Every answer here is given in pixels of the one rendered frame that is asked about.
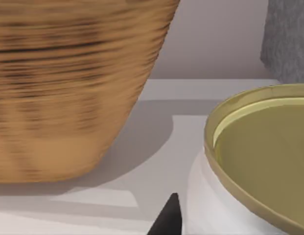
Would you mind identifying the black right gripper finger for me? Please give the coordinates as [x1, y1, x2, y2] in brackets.
[146, 192, 183, 235]

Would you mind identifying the white can with gold lid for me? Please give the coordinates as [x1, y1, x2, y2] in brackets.
[185, 83, 304, 235]

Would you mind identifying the brown woven basket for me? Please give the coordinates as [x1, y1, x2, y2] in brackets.
[0, 0, 180, 184]

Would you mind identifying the grey felt object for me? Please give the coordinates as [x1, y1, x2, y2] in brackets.
[260, 0, 304, 84]

